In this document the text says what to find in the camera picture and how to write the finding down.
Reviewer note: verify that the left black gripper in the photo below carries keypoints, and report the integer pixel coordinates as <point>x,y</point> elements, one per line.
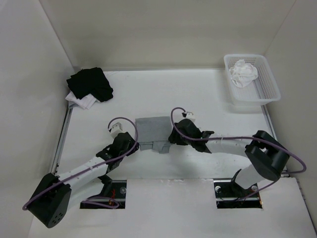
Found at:
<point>132,144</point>

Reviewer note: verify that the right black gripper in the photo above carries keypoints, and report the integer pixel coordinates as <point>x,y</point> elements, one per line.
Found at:
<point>174,138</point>

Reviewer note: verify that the grey tank top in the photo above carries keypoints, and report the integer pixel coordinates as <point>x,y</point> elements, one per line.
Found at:
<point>154,133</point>

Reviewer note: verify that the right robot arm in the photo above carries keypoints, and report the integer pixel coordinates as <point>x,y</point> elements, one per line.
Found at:
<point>265,154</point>

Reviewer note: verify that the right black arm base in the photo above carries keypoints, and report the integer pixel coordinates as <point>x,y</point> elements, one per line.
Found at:
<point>230,195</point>

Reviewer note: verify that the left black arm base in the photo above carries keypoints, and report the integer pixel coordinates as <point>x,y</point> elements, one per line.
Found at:
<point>112,195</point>

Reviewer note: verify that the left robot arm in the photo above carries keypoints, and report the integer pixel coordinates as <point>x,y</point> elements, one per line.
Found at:
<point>55,194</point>

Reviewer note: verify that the folded white tank top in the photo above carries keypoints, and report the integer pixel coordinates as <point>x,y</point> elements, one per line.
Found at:
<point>84,103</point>

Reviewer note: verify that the folded black tank top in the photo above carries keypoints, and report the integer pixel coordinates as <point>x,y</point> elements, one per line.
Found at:
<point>90,81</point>

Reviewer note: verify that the crumpled white tank top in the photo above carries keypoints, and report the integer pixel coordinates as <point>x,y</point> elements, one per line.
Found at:
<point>242,74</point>

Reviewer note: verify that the white plastic basket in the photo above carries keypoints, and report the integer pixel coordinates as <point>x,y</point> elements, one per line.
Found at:
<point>261,91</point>

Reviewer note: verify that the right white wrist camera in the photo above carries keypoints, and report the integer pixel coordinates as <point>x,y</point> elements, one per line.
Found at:
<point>189,115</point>

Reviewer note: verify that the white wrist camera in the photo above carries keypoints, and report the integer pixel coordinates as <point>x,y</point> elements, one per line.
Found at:
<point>189,115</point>
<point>115,130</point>

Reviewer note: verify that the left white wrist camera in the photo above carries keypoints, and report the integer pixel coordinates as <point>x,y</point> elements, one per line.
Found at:
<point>115,130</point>

